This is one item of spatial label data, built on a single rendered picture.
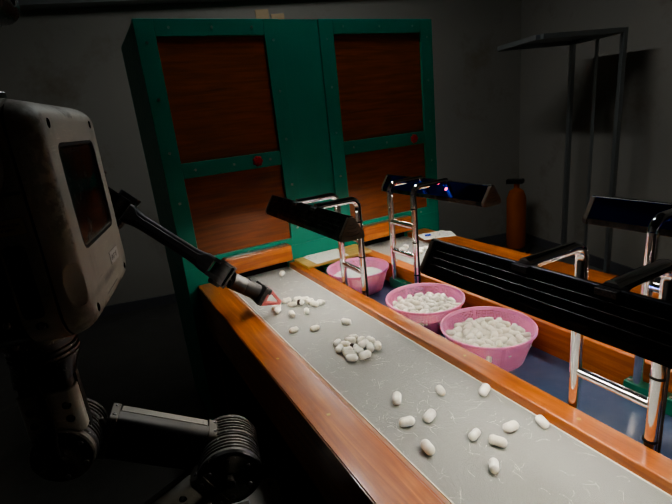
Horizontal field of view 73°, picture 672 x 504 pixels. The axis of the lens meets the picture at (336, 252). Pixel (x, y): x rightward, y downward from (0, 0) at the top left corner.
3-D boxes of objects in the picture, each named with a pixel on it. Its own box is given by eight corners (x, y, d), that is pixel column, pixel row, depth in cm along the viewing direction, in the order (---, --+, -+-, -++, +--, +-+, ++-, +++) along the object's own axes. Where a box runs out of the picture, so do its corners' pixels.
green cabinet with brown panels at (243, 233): (184, 271, 186) (131, 18, 159) (163, 245, 233) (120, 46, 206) (439, 210, 246) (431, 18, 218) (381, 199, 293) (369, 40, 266)
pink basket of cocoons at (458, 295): (443, 348, 139) (441, 320, 136) (372, 329, 156) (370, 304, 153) (478, 315, 158) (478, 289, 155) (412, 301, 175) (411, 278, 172)
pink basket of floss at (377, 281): (382, 301, 178) (380, 278, 175) (319, 298, 187) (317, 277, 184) (396, 277, 202) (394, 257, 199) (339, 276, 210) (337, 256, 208)
